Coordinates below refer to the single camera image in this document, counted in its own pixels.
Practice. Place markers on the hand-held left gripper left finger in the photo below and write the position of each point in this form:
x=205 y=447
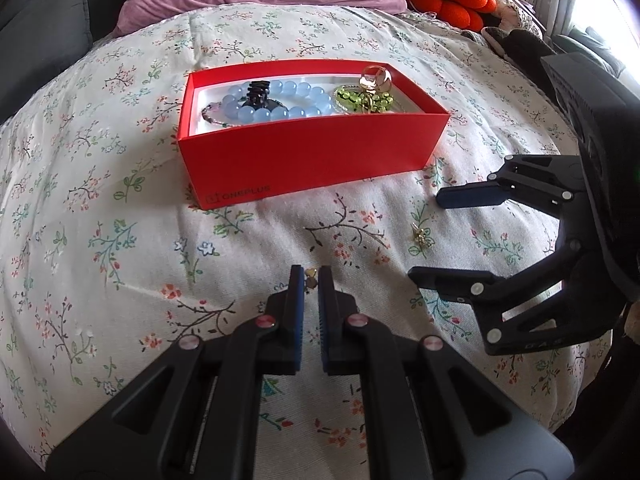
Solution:
x=298 y=305

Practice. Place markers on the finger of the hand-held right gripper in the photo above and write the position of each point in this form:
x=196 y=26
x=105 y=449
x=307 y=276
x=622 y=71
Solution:
x=465 y=196
x=440 y=280

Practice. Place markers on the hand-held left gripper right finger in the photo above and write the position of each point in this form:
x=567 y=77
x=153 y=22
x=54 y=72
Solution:
x=324 y=310

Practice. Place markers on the small gold earring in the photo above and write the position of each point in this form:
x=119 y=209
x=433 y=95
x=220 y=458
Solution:
x=311 y=278

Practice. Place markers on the gold flower charm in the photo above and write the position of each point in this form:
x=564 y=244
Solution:
x=421 y=238

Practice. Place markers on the red cardboard box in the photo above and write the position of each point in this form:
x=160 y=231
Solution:
x=310 y=160

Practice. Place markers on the black hair clip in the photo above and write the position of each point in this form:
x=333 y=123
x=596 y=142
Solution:
x=260 y=94

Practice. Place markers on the dark cloth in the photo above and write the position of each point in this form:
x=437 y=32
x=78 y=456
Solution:
x=525 y=50

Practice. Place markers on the floral blanket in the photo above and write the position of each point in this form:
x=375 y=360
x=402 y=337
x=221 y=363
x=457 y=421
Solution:
x=100 y=210

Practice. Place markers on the grey sofa cushion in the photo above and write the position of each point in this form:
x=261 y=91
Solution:
x=40 y=40

